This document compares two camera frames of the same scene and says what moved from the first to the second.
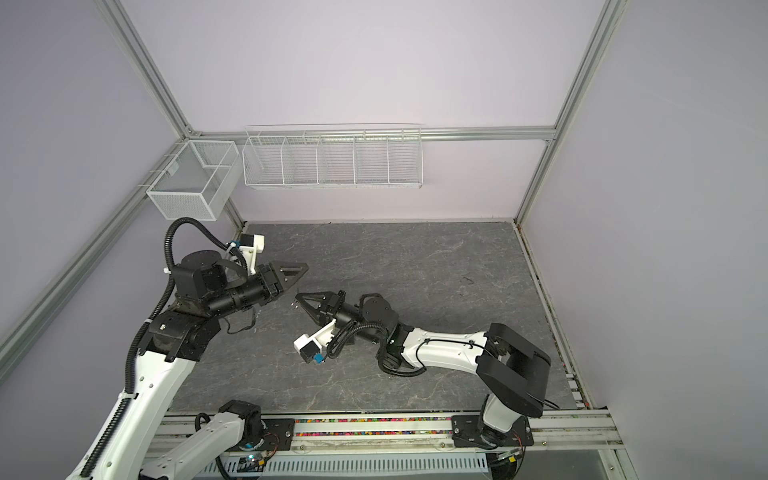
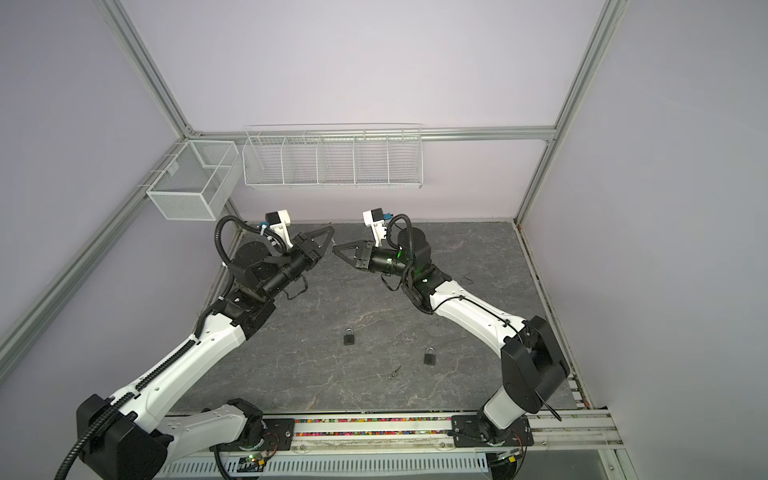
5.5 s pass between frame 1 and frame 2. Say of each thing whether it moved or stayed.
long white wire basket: stayed
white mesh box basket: stayed
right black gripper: moved
